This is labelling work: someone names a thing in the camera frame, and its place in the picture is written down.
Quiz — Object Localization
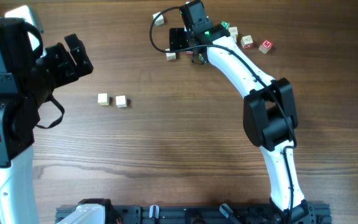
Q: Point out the green edged picture block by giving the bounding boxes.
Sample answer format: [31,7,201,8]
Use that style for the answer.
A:
[199,54,207,65]

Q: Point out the yellow edged wooden block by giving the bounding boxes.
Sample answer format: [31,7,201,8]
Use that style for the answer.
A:
[98,93,110,106]

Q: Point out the plain wooden block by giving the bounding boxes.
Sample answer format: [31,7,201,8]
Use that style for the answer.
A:
[115,95,127,108]

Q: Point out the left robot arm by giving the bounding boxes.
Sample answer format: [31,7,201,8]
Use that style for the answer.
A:
[0,18,93,223]

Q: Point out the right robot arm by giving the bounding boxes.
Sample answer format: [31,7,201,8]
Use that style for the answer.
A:
[172,1,305,223]

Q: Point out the green N letter block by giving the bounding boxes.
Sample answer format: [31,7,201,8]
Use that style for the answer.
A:
[221,21,230,30]

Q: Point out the white picture block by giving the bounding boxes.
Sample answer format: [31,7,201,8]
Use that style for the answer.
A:
[228,27,238,42]

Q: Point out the red edged white block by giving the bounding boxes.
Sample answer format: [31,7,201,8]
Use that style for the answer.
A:
[241,35,254,49]

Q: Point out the red M letter block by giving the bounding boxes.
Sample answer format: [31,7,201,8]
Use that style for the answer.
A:
[259,40,273,54]

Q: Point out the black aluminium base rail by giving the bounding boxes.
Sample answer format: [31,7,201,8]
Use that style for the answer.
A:
[55,198,333,224]

